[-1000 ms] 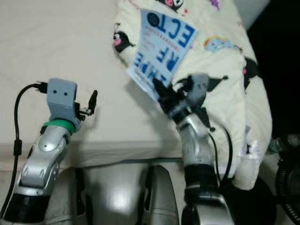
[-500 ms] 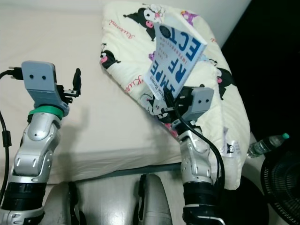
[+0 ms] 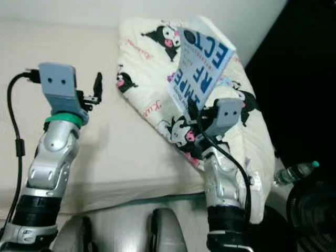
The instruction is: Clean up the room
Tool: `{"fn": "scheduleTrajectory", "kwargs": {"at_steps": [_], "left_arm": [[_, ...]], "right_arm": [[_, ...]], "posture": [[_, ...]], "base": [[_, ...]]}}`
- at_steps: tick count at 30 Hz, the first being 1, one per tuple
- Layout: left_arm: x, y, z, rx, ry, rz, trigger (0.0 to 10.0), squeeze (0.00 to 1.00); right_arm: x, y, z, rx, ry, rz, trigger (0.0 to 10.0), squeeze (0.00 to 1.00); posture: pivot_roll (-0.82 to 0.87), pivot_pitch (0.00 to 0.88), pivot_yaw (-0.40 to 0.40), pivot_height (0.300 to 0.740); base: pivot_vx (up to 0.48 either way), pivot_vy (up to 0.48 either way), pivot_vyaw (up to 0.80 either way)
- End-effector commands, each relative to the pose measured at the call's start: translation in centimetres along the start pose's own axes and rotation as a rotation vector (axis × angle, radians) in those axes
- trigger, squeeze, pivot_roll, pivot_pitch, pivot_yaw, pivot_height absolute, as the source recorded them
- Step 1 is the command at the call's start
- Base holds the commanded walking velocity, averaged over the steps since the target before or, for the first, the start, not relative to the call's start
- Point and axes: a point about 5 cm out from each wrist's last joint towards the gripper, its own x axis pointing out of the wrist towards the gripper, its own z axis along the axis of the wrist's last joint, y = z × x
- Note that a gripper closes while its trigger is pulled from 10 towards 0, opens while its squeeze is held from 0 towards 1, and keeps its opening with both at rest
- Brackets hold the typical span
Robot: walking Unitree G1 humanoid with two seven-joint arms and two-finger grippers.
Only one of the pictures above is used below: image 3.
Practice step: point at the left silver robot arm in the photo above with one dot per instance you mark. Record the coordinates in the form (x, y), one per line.
(50, 157)

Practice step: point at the mattress with cream sheet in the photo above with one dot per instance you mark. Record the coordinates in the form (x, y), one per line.
(21, 47)

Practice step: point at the white book blue letters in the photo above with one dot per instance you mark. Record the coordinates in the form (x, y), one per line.
(199, 63)

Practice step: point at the left grey robot leg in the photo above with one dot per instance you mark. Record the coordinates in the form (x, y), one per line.
(85, 236)

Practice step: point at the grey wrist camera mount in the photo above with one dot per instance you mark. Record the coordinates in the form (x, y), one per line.
(58, 84)
(227, 115)

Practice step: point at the grey robot leg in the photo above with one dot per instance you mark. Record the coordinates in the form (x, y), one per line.
(85, 236)
(168, 233)

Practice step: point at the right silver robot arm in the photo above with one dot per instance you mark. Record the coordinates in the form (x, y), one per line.
(220, 178)

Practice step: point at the right grey robot leg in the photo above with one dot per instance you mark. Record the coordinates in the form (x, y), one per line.
(168, 233)

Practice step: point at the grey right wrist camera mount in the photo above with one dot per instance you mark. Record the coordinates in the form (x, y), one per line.
(227, 115)

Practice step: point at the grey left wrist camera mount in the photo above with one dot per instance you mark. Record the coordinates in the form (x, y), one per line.
(58, 84)

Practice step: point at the clear bottle green cap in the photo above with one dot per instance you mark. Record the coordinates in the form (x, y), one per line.
(294, 173)

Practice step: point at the cream Kuromi print blanket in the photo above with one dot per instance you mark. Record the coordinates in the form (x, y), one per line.
(147, 79)

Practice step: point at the black desk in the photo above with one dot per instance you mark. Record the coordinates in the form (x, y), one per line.
(304, 79)

